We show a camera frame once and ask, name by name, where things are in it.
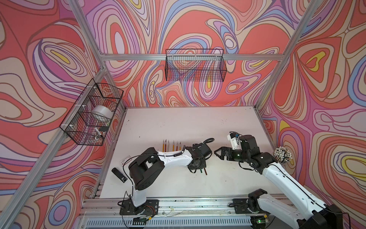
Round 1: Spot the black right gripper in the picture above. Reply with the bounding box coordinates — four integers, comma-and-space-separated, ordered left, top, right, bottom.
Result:
214, 146, 250, 162

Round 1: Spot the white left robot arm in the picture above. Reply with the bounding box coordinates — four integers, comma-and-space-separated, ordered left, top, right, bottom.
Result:
128, 142, 212, 208

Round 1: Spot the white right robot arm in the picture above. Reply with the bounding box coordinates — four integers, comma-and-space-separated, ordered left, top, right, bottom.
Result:
214, 132, 343, 229

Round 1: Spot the clear cup of craft knives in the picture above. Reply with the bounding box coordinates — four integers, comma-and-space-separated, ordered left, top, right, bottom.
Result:
273, 147, 293, 164

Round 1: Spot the small white red card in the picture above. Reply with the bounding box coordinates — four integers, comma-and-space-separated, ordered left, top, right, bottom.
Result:
120, 156, 131, 166

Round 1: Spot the white tape roll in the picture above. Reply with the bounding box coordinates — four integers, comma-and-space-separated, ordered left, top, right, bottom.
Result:
91, 105, 113, 122

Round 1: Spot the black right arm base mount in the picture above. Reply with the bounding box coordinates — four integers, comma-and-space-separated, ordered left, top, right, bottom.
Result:
228, 189, 269, 214

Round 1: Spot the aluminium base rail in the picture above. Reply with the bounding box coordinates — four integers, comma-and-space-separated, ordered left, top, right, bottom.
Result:
77, 196, 287, 229

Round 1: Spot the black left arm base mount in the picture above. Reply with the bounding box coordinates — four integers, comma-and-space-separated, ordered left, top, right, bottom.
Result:
117, 190, 159, 216

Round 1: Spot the black wire basket back wall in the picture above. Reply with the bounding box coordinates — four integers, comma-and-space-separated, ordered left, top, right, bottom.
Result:
165, 48, 227, 82

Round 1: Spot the black wire basket wall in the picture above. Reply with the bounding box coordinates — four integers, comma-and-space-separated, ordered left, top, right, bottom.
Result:
165, 48, 227, 82
60, 79, 124, 146

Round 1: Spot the black wire basket left wall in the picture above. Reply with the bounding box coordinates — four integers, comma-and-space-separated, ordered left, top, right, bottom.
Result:
60, 79, 124, 146

